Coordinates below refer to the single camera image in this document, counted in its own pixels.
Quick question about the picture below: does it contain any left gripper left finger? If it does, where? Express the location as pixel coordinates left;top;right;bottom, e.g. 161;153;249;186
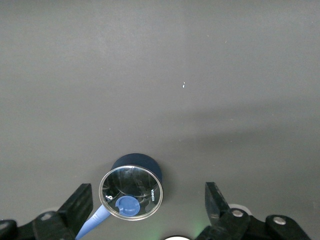
0;183;94;240

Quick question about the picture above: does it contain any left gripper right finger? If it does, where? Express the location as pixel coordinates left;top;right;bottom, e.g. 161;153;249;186
193;181;313;240

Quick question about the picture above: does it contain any glass lid with blue knob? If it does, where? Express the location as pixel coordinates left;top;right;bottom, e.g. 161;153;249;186
98;165;164;221

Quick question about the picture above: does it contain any dark blue saucepan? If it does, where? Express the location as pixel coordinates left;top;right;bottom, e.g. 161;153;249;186
74;152;164;240

